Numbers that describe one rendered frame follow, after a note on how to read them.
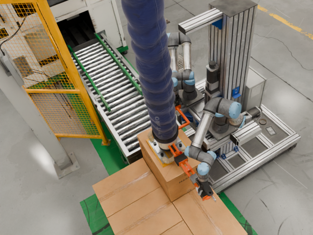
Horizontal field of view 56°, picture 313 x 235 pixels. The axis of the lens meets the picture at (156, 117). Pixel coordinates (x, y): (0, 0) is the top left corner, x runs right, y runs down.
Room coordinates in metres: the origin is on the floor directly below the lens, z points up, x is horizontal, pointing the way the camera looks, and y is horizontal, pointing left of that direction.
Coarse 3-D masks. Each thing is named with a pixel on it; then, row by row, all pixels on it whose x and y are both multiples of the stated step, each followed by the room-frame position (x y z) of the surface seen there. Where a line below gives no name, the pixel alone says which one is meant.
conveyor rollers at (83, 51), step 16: (96, 48) 3.88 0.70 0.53; (96, 64) 3.50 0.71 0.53; (112, 64) 3.40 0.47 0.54; (96, 80) 3.13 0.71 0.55; (112, 80) 3.10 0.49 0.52; (128, 80) 3.00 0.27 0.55; (128, 96) 2.70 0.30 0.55; (128, 112) 2.42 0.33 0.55; (144, 112) 2.37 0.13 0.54; (128, 128) 2.19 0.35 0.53
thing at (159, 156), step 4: (148, 140) 1.64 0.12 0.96; (148, 144) 1.60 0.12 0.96; (152, 144) 1.58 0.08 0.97; (156, 144) 1.57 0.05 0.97; (152, 148) 1.54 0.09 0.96; (156, 152) 1.48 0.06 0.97; (160, 152) 1.48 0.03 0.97; (164, 152) 1.47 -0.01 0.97; (156, 156) 1.45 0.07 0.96; (160, 156) 1.44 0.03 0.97; (164, 156) 1.43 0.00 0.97; (168, 156) 1.42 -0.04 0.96; (160, 160) 1.40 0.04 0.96; (164, 164) 1.35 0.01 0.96; (168, 164) 1.35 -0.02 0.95
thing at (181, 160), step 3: (183, 153) 1.34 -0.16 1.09; (174, 156) 1.32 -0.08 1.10; (177, 156) 1.32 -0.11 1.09; (180, 156) 1.32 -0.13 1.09; (183, 156) 1.31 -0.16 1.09; (186, 156) 1.30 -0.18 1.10; (174, 159) 1.31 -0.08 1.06; (177, 159) 1.29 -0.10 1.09; (180, 159) 1.29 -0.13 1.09; (183, 159) 1.28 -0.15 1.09; (186, 159) 1.27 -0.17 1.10; (177, 162) 1.26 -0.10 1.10; (180, 162) 1.25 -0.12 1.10; (183, 162) 1.26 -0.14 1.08; (177, 165) 1.26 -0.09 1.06; (180, 165) 1.25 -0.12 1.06
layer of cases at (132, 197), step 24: (144, 168) 1.60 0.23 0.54; (96, 192) 1.44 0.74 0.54; (120, 192) 1.39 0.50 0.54; (144, 192) 1.34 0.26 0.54; (192, 192) 1.24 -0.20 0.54; (120, 216) 1.15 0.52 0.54; (144, 216) 1.10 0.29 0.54; (168, 216) 1.05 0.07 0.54; (192, 216) 1.01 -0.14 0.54; (216, 216) 0.97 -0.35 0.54
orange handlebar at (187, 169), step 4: (176, 108) 1.86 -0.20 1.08; (180, 112) 1.80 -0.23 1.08; (184, 116) 1.74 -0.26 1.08; (188, 120) 1.68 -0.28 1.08; (184, 124) 1.64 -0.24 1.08; (188, 124) 1.65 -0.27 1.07; (180, 128) 1.62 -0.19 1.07; (172, 144) 1.46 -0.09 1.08; (176, 148) 1.41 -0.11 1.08; (172, 152) 1.38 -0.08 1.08; (180, 164) 1.25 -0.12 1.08; (188, 164) 1.23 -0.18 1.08; (184, 168) 1.20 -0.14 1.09; (188, 168) 1.19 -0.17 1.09; (188, 172) 1.16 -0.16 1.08; (192, 172) 1.16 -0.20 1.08; (196, 184) 1.05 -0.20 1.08; (208, 196) 0.93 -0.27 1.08
